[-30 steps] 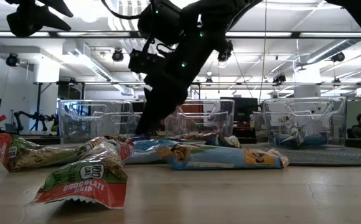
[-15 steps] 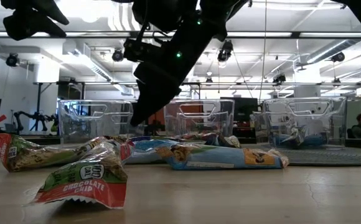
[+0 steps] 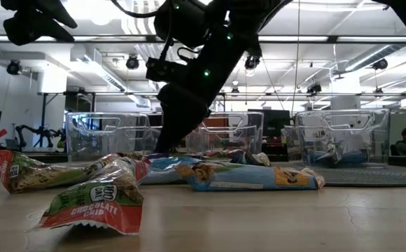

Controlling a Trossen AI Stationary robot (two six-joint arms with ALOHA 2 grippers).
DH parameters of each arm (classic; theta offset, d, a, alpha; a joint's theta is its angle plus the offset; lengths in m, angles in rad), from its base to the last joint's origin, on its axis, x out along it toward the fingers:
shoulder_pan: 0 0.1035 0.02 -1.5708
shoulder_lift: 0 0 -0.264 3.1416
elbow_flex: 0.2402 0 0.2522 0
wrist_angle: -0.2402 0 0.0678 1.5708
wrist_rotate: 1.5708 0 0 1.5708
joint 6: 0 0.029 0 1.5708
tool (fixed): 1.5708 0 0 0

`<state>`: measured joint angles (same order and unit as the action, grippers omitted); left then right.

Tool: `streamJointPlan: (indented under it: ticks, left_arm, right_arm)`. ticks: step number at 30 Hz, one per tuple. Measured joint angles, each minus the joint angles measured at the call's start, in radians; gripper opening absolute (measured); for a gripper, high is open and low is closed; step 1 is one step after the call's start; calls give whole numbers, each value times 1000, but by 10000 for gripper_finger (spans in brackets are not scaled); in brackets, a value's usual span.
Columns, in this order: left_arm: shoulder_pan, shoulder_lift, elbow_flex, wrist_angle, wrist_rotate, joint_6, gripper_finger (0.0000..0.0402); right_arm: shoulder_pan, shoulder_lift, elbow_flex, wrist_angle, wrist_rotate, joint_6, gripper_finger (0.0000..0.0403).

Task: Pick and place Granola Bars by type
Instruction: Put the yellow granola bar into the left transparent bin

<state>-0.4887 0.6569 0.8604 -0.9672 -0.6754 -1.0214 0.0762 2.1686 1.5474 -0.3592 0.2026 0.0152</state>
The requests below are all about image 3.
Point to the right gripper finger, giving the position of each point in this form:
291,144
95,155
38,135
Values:
180,112

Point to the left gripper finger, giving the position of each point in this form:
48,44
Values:
31,29
52,12

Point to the chocolate chip granola bar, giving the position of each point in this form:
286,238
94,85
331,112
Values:
38,173
138,168
98,203

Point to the dark blue green granola bar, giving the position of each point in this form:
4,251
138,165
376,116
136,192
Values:
332,151
253,158

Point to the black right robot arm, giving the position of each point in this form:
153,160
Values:
245,17

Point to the black background robot arm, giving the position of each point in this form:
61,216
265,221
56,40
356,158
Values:
38,133

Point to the orange and blue granola bar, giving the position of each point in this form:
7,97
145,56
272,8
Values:
245,178

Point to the black ceiling spotlight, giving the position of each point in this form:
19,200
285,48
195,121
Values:
314,89
251,63
380,64
14,67
132,62

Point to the clear plastic bin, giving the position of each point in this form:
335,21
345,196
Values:
360,133
231,133
98,136

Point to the black metal rack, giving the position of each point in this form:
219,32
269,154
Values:
44,119

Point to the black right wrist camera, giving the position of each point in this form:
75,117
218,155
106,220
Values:
164,70

